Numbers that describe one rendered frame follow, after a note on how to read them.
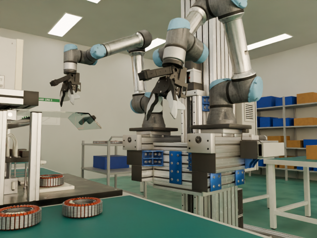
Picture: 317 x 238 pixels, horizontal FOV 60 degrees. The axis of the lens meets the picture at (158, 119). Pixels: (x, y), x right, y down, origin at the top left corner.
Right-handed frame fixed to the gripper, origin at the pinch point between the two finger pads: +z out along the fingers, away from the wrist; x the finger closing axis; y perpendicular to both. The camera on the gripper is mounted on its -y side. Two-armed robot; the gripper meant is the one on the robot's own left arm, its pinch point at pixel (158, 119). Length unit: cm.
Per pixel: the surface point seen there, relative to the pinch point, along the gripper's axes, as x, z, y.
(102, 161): 290, 19, 131
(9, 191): 41, 32, -29
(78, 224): -1.3, 32.2, -20.0
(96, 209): 2.1, 29.2, -14.1
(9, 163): 42, 22, -31
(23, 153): 41, 18, -27
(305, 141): 219, -101, 579
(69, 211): 4.6, 30.6, -20.6
